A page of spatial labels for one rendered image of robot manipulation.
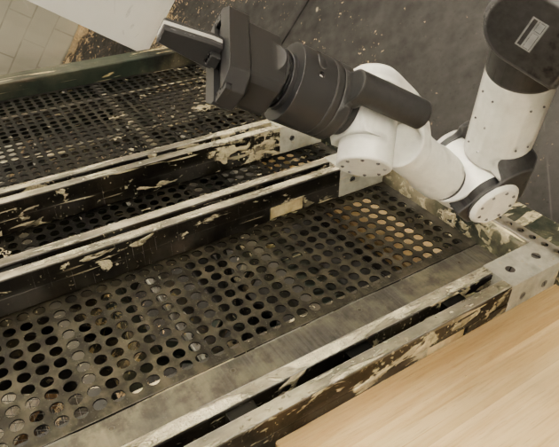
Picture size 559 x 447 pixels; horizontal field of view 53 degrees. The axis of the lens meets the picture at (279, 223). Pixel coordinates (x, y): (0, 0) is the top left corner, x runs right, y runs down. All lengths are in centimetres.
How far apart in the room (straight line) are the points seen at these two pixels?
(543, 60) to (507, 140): 15
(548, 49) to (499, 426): 47
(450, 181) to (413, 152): 10
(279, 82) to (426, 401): 47
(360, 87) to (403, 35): 204
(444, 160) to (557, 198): 131
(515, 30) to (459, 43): 178
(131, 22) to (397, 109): 375
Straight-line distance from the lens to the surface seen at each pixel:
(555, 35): 67
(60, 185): 119
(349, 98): 61
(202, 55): 59
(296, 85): 59
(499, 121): 78
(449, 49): 247
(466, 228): 115
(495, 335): 93
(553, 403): 88
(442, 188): 80
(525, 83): 74
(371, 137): 64
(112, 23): 426
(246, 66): 56
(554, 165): 210
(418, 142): 73
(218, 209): 105
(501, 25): 69
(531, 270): 99
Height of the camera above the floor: 190
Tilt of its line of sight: 43 degrees down
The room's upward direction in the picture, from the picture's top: 74 degrees counter-clockwise
